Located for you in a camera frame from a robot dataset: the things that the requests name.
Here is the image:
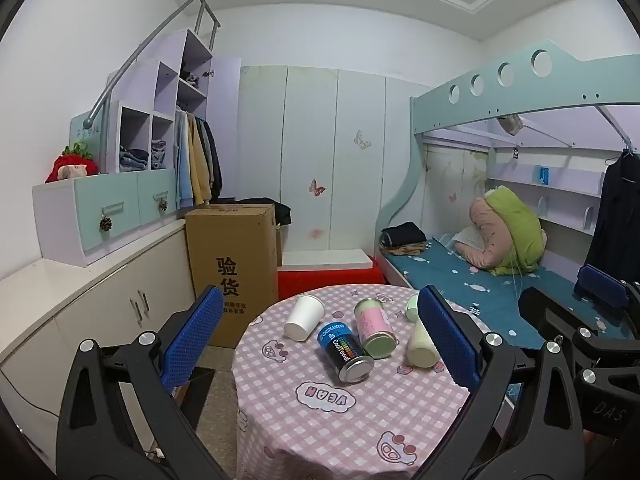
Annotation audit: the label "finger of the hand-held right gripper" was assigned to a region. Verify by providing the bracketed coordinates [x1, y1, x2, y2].
[574, 264, 640, 333]
[517, 286, 608, 348]

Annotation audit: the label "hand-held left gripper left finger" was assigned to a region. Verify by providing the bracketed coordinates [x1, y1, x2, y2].
[56, 285, 237, 480]

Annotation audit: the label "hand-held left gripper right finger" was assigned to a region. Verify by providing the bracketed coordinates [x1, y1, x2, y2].
[410, 285, 590, 480]

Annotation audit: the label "white paper cup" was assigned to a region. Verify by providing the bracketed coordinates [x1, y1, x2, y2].
[283, 294, 325, 343]

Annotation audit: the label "blue printed mattress sheet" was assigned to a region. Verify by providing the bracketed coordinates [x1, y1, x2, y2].
[380, 234, 626, 352]

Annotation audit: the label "pink and green can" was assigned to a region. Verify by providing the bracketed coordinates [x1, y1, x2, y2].
[354, 297, 399, 360]

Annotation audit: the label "dark hanging coat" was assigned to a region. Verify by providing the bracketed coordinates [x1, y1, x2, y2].
[583, 151, 640, 287]

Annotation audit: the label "tall cardboard box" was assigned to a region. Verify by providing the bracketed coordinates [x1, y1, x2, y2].
[185, 203, 282, 349]

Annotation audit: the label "green duvet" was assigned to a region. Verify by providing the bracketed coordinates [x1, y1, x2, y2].
[484, 185, 549, 277]

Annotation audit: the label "pink blanket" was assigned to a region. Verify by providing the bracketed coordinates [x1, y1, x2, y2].
[468, 196, 517, 270]

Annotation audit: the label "folded tan clothes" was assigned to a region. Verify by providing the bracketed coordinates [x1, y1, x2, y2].
[379, 243, 432, 258]

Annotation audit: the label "black printed can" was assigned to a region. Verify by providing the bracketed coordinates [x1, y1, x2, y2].
[317, 321, 375, 384]

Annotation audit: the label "white pillow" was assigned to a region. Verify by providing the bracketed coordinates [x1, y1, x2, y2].
[452, 225, 484, 252]

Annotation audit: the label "folded dark clothes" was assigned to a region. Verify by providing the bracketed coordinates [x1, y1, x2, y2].
[380, 221, 429, 249]

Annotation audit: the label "low white cabinet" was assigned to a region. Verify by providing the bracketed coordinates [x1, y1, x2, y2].
[0, 217, 202, 461]

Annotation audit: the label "red storage box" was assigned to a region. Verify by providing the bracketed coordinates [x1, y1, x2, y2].
[277, 259, 386, 302]

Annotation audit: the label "pink checked tablecloth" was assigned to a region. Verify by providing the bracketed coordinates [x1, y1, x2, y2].
[232, 284, 507, 480]

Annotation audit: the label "white board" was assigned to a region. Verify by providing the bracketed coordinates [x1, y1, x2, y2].
[281, 249, 374, 269]

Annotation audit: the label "black bag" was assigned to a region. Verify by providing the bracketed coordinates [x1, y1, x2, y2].
[259, 197, 293, 227]

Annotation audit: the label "teal drawer cabinet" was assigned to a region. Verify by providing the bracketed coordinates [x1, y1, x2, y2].
[32, 166, 184, 267]

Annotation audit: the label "yellow hanging garment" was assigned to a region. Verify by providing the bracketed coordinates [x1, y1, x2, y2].
[187, 115, 214, 206]

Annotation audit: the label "light blue hanging shirt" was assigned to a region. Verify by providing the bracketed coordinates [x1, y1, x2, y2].
[174, 110, 195, 209]

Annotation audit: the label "dark hanging jacket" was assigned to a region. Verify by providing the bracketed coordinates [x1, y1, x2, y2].
[202, 118, 223, 202]

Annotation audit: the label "strawberry plush toy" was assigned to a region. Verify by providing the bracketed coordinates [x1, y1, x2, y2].
[45, 142, 100, 184]

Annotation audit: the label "white wardrobe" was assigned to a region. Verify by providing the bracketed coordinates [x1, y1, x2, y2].
[237, 64, 432, 257]

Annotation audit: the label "purple stair shelf unit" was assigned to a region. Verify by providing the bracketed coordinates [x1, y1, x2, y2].
[106, 29, 242, 207]

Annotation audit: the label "dark clothing on shelf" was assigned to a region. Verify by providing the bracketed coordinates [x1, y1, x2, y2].
[179, 59, 207, 89]

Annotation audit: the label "grey metal handrail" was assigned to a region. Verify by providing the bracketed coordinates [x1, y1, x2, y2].
[82, 0, 221, 173]

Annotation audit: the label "purple wall shelf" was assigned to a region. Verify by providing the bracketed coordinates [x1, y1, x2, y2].
[484, 159, 607, 235]

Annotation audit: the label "teal bunk bed frame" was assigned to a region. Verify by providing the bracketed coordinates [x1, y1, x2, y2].
[375, 37, 640, 288]

